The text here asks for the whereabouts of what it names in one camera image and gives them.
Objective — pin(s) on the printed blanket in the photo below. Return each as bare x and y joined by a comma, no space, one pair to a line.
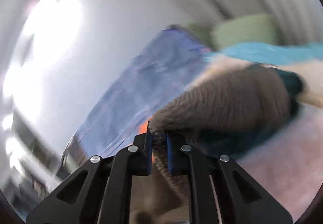
282,158

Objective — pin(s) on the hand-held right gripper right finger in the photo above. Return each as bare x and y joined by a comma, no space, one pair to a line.
169,154

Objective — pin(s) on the light green cloth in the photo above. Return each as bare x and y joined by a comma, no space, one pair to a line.
242,29

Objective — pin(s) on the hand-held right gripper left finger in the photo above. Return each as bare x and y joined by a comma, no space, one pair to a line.
149,149

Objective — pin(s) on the grey fleece jacket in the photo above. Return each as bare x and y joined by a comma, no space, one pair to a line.
227,103

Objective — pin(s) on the orange garment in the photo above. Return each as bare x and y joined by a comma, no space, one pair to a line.
143,127

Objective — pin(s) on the blue plaid pillow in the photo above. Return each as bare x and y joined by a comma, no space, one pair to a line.
151,75

